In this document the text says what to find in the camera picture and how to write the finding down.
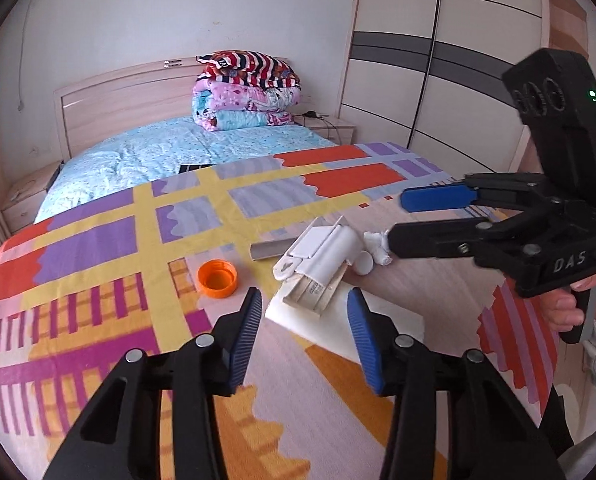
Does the wooden nightstand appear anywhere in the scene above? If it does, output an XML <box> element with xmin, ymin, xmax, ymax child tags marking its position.
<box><xmin>0</xmin><ymin>160</ymin><xmax>65</xmax><ymax>233</ymax></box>
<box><xmin>290</xmin><ymin>114</ymin><xmax>356</xmax><ymax>145</ymax></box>

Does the light blue bed quilt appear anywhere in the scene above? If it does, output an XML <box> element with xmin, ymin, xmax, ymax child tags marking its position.
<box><xmin>34</xmin><ymin>115</ymin><xmax>339</xmax><ymax>223</ymax></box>

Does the black charger cable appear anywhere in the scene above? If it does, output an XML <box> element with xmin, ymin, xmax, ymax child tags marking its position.
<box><xmin>293</xmin><ymin>110</ymin><xmax>339</xmax><ymax>141</ymax></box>

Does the wooden headboard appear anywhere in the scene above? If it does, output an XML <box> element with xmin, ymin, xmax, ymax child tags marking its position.
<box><xmin>53</xmin><ymin>56</ymin><xmax>303</xmax><ymax>161</ymax></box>

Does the pink folded quilt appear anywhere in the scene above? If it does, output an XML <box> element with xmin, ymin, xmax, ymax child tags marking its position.
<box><xmin>193</xmin><ymin>80</ymin><xmax>303</xmax><ymax>113</ymax></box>

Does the person's right hand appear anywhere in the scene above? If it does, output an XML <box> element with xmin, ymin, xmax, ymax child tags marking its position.
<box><xmin>542</xmin><ymin>265</ymin><xmax>596</xmax><ymax>333</ymax></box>

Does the white tissue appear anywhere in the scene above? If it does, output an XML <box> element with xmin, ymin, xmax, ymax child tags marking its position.
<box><xmin>363</xmin><ymin>229</ymin><xmax>395</xmax><ymax>267</ymax></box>

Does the colourful patterned blanket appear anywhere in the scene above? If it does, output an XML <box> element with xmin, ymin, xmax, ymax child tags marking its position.
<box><xmin>0</xmin><ymin>141</ymin><xmax>561</xmax><ymax>480</ymax></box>

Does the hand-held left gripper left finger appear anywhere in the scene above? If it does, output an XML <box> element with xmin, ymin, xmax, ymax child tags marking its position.
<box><xmin>43</xmin><ymin>287</ymin><xmax>263</xmax><ymax>480</ymax></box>

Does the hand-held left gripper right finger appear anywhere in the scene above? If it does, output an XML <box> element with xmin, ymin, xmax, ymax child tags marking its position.
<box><xmin>346</xmin><ymin>287</ymin><xmax>563</xmax><ymax>480</ymax></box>

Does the orange bottle cap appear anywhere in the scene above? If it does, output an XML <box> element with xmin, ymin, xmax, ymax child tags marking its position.
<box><xmin>197</xmin><ymin>258</ymin><xmax>239</xmax><ymax>299</ymax></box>

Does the blue folded quilt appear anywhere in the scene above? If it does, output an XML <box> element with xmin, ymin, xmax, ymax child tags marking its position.
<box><xmin>193</xmin><ymin>102</ymin><xmax>293</xmax><ymax>132</ymax></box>

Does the grey metal bar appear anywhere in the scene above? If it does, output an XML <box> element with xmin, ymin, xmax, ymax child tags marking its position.
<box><xmin>248</xmin><ymin>237</ymin><xmax>303</xmax><ymax>263</ymax></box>

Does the person's grey jacket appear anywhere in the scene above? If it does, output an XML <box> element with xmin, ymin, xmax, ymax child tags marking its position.
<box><xmin>558</xmin><ymin>400</ymin><xmax>596</xmax><ymax>480</ymax></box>

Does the striped folded quilt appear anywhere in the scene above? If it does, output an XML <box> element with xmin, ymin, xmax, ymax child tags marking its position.
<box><xmin>198</xmin><ymin>50</ymin><xmax>299</xmax><ymax>92</ymax></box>

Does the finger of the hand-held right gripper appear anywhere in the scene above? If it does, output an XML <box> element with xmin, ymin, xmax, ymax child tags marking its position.
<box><xmin>400</xmin><ymin>173</ymin><xmax>558</xmax><ymax>213</ymax></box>
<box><xmin>387</xmin><ymin>202</ymin><xmax>573</xmax><ymax>267</ymax></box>

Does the white sliding-door wardrobe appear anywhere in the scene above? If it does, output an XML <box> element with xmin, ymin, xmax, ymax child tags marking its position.
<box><xmin>338</xmin><ymin>0</ymin><xmax>551</xmax><ymax>171</ymax></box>

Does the beige small box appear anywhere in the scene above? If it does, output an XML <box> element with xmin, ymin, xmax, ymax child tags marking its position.
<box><xmin>283</xmin><ymin>272</ymin><xmax>347</xmax><ymax>318</ymax></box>

